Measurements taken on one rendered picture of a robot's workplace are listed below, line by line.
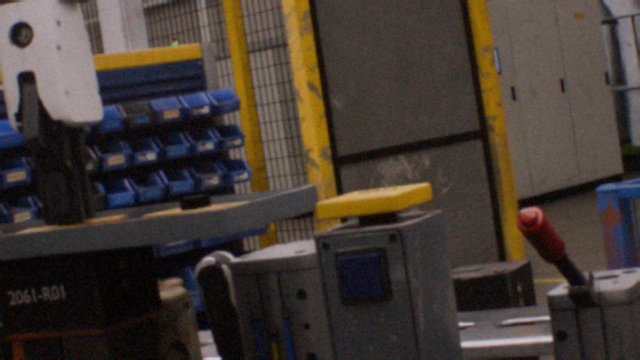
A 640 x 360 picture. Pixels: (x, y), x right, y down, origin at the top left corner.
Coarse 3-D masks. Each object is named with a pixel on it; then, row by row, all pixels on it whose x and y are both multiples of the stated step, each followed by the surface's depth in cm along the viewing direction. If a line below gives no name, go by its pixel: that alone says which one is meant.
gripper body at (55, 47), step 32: (0, 0) 98; (32, 0) 97; (64, 0) 100; (0, 32) 97; (32, 32) 98; (64, 32) 99; (32, 64) 97; (64, 64) 98; (64, 96) 97; (96, 96) 105
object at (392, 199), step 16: (368, 192) 91; (384, 192) 88; (400, 192) 87; (416, 192) 89; (320, 208) 88; (336, 208) 88; (352, 208) 87; (368, 208) 87; (384, 208) 86; (400, 208) 86; (368, 224) 89
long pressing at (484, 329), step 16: (464, 320) 128; (480, 320) 126; (496, 320) 125; (512, 320) 124; (528, 320) 123; (544, 320) 123; (208, 336) 142; (464, 336) 120; (480, 336) 118; (496, 336) 117; (512, 336) 114; (528, 336) 113; (544, 336) 112; (208, 352) 132; (464, 352) 115; (480, 352) 114; (496, 352) 113; (512, 352) 113; (528, 352) 112; (544, 352) 111
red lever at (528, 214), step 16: (528, 208) 88; (528, 224) 87; (544, 224) 87; (528, 240) 88; (544, 240) 88; (560, 240) 90; (544, 256) 90; (560, 256) 90; (560, 272) 94; (576, 272) 94; (576, 288) 96; (592, 288) 96; (576, 304) 97; (592, 304) 97
